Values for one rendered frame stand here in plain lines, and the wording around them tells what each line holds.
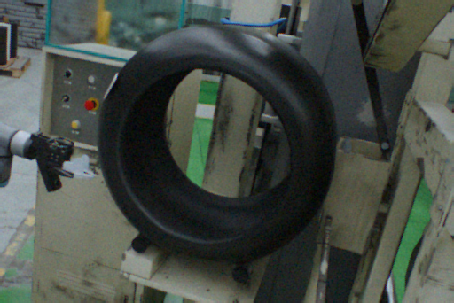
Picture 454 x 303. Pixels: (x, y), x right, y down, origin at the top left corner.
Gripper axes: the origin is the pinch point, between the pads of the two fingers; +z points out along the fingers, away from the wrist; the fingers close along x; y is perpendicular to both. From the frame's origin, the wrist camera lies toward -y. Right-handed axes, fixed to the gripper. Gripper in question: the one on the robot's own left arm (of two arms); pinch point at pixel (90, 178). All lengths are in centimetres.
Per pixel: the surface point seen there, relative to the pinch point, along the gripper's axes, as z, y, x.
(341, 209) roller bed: 70, 10, 21
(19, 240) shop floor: -85, -113, 107
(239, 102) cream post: 30, 29, 28
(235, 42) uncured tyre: 31, 49, -10
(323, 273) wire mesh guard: 67, 7, -14
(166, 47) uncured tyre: 16.6, 43.6, -11.1
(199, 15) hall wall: -239, -12, 884
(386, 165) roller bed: 76, 27, 21
